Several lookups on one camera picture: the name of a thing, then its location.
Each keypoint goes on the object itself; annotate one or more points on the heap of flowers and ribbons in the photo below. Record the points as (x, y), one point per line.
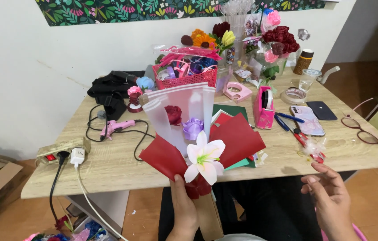
(88, 231)

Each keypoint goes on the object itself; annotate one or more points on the red plastic basket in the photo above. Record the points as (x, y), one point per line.
(189, 80)

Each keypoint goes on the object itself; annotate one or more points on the person's white shirt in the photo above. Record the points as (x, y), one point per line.
(241, 237)

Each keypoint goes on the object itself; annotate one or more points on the heap of coloured ribbons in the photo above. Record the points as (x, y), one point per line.
(189, 67)

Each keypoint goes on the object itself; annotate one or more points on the brown cardboard piece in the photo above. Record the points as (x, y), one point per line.
(209, 217)

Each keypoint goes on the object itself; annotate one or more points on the clear plastic vase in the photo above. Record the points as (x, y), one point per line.
(236, 15)

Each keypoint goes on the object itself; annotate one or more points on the clear tape roll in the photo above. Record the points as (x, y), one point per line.
(293, 96)

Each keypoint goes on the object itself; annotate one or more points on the yellow artificial tulip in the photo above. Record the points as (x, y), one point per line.
(228, 38)

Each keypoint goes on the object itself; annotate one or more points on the pink glue gun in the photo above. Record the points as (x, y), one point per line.
(117, 126)

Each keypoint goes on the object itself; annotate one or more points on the person's right hand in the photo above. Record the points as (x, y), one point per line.
(334, 204)

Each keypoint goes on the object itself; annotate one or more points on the red and frosted bouquet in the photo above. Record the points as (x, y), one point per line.
(234, 137)

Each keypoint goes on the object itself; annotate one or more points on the red and pink rose bouquet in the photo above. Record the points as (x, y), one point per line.
(280, 38)

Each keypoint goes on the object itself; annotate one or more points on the crumpled clear plastic scrap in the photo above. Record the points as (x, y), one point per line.
(314, 147)

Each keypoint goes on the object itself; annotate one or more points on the maroon artificial flower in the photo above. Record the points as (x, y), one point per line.
(221, 28)

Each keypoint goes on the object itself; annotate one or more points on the small pink ribbon rose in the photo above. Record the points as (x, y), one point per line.
(134, 90)

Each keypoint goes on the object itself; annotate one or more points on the light blue ribbon rose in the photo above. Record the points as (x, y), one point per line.
(145, 82)

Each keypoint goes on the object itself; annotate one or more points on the white artificial lily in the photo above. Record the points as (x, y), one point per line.
(205, 160)

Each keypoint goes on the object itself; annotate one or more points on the round maroon flower bud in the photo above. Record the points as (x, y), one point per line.
(186, 40)

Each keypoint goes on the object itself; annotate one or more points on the pink plastic ribbon packet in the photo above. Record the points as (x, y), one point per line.
(192, 52)

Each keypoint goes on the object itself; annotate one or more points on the clear plastic cup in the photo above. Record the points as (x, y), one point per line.
(308, 80)

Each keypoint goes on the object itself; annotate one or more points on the orange artificial sunflowers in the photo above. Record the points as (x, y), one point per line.
(203, 39)

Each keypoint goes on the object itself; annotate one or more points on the brown patterned tube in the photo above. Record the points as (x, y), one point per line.
(303, 62)

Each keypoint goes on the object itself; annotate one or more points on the person's black trousers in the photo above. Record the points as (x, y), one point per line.
(276, 207)

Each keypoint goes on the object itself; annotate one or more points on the large pink tape dispenser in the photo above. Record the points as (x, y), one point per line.
(263, 113)

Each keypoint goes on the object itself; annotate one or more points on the large pink rose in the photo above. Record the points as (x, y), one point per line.
(272, 17)

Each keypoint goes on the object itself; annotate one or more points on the small clear packets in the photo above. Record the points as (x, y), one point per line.
(242, 74)

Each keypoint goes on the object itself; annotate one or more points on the small pink tape dispenser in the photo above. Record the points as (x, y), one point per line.
(237, 91)

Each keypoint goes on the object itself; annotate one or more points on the stack of coloured paper sheets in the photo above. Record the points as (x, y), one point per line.
(229, 109)

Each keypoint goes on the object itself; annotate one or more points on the purple ribbon rose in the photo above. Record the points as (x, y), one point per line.
(193, 128)

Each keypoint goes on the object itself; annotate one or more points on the black bag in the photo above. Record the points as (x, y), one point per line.
(113, 88)

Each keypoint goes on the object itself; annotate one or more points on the person's left hand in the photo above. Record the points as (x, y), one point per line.
(183, 209)

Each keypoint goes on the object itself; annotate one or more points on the dark red glasses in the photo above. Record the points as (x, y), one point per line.
(350, 123)

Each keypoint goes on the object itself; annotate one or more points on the dark red ribbon rose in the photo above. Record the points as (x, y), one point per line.
(173, 114)

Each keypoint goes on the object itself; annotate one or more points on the floral patterned wall banner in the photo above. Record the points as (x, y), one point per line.
(142, 10)

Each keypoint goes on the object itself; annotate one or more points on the gold power strip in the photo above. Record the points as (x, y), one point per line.
(61, 147)

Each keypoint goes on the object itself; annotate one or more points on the dark red ribbon roll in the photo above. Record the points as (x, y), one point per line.
(134, 104)

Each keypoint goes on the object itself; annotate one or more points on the dark flat phone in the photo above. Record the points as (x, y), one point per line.
(321, 110)

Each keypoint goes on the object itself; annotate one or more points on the phone with pink case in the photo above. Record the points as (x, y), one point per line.
(307, 120)

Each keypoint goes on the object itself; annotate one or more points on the doll picture card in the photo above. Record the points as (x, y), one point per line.
(251, 26)

